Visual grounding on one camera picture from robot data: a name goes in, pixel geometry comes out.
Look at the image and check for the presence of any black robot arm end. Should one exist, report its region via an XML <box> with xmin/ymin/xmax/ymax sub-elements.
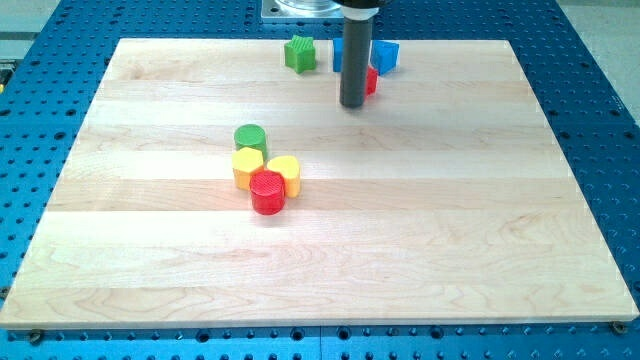
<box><xmin>333</xmin><ymin>0</ymin><xmax>394</xmax><ymax>21</ymax></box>

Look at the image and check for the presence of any blue perforated metal table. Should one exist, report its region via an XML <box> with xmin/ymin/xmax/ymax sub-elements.
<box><xmin>1</xmin><ymin>1</ymin><xmax>639</xmax><ymax>359</ymax></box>

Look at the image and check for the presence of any yellow hexagon block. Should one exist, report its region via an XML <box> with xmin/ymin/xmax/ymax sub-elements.
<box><xmin>231</xmin><ymin>147</ymin><xmax>264</xmax><ymax>190</ymax></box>

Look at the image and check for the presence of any light wooden board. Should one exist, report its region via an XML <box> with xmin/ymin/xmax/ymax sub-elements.
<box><xmin>1</xmin><ymin>38</ymin><xmax>638</xmax><ymax>330</ymax></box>

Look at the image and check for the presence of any blue block behind rod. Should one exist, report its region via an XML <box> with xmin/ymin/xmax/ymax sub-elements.
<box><xmin>332</xmin><ymin>38</ymin><xmax>343</xmax><ymax>73</ymax></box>

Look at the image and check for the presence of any green cylinder block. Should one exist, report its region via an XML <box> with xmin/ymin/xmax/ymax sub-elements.
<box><xmin>233</xmin><ymin>124</ymin><xmax>268</xmax><ymax>160</ymax></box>

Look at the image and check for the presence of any red star block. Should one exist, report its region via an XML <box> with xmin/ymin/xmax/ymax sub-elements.
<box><xmin>365</xmin><ymin>66</ymin><xmax>379</xmax><ymax>97</ymax></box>

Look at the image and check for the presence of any blue cube block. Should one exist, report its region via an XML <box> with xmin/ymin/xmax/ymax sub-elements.
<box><xmin>370</xmin><ymin>40</ymin><xmax>400</xmax><ymax>75</ymax></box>

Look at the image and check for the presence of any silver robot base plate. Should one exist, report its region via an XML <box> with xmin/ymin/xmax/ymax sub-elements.
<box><xmin>259</xmin><ymin>0</ymin><xmax>343</xmax><ymax>23</ymax></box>

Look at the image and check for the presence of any red cylinder block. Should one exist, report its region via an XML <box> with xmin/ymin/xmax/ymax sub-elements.
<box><xmin>249</xmin><ymin>170</ymin><xmax>285</xmax><ymax>215</ymax></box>

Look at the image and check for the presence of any yellow heart block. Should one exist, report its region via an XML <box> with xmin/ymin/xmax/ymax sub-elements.
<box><xmin>267</xmin><ymin>155</ymin><xmax>301</xmax><ymax>198</ymax></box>

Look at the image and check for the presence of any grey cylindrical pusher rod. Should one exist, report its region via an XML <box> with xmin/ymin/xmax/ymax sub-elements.
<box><xmin>340</xmin><ymin>18</ymin><xmax>373</xmax><ymax>108</ymax></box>

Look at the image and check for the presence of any green star block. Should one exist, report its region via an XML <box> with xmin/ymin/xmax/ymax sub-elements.
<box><xmin>284</xmin><ymin>35</ymin><xmax>316</xmax><ymax>74</ymax></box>

